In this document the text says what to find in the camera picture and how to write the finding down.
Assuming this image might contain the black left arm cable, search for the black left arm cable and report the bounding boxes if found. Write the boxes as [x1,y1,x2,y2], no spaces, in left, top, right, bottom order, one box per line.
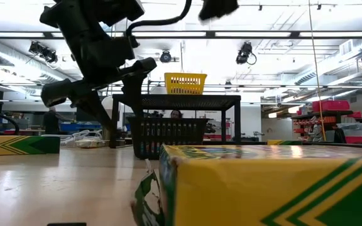
[125,0,194,37]

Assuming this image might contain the red storage bin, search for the red storage bin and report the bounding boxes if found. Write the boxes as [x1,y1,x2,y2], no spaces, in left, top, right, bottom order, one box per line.
[345,135,362,145]
[311,100,351,113]

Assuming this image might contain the yellow plastic basket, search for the yellow plastic basket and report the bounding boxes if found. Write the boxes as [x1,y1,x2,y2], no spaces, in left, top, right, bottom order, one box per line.
[163,72,208,96]

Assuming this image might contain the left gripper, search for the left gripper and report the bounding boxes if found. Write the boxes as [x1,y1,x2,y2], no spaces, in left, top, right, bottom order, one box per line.
[40,36,158,133]

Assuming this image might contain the black plastic basket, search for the black plastic basket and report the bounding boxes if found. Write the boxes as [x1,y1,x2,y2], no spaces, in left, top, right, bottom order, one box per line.
[127,117,211,161]

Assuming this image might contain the white lamp cable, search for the white lamp cable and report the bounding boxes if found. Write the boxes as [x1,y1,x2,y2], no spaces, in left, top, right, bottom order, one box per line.
[60,129,105,148]

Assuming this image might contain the black camera mount strip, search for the black camera mount strip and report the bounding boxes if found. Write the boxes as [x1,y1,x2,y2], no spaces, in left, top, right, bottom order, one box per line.
[47,222,88,226]

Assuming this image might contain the black perforated metal riser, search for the black perforated metal riser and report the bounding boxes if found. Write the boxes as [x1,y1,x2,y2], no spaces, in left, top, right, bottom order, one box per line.
[109,94,242,149]

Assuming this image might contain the black overhead camera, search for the black overhead camera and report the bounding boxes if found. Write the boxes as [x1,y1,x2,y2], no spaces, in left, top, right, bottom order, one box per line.
[159,50,173,64]

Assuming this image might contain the black ceiling camera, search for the black ceiling camera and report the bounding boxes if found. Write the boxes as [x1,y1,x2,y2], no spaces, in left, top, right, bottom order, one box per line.
[235,41,258,66]

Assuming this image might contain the blue storage tray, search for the blue storage tray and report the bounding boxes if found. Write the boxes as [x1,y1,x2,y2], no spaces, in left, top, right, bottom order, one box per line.
[60,122,102,132]

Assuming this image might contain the yellow green crayon box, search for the yellow green crayon box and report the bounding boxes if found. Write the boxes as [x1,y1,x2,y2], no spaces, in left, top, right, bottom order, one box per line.
[129,143,362,226]
[266,139,305,146]
[0,135,61,157]

